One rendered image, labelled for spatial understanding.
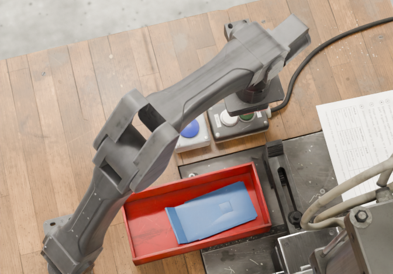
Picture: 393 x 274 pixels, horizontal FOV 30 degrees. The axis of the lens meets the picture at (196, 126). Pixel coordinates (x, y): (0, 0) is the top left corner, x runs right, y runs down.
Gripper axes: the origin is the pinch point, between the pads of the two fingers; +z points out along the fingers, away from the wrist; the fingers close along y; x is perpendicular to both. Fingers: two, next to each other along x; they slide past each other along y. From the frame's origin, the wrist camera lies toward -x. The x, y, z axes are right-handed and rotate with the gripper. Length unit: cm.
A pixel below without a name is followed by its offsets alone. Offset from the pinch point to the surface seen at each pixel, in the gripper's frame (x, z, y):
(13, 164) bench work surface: -2.3, 6.4, 44.9
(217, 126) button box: 1.0, 3.8, 6.2
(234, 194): 14.0, 5.8, 6.3
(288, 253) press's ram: 28.2, -6.9, 1.9
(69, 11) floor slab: -81, 97, 34
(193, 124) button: -0.2, 3.0, 10.4
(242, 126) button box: 2.2, 3.8, 1.6
